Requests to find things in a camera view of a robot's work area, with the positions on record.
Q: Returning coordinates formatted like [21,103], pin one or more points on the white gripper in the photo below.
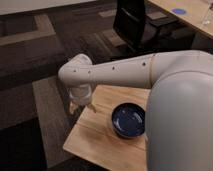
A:
[81,95]

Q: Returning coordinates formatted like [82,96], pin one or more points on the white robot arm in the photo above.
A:
[179,114]

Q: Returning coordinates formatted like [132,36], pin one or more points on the dark blue ceramic bowl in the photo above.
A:
[128,120]

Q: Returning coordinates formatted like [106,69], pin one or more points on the small wooden table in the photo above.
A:
[93,139]

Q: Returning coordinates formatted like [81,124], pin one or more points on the black office chair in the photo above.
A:
[133,25]

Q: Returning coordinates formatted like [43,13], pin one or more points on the blue round disc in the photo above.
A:
[179,11]

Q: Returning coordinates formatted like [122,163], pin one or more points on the light wooden desk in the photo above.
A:
[196,10]

